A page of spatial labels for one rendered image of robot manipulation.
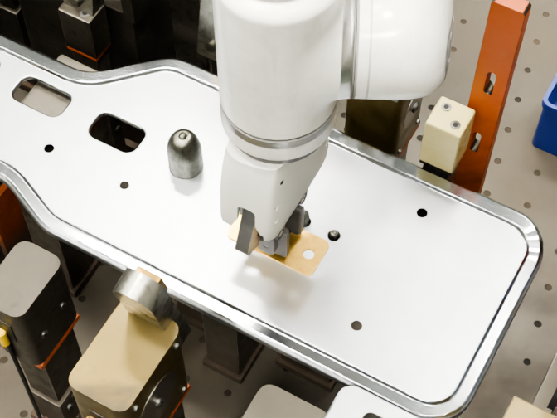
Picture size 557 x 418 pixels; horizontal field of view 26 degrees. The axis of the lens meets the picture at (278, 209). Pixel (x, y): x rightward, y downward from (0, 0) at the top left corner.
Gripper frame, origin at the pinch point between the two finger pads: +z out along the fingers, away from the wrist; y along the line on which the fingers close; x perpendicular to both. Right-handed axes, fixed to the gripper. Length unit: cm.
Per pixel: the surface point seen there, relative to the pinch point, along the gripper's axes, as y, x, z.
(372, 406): 8.1, 13.4, 6.7
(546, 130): -44, 13, 33
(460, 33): -56, -4, 37
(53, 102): -5.5, -28.2, 7.9
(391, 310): -0.6, 10.9, 6.7
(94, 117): -5.3, -23.2, 6.7
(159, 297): 12.1, -3.9, -3.7
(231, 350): 0.7, -5.3, 29.5
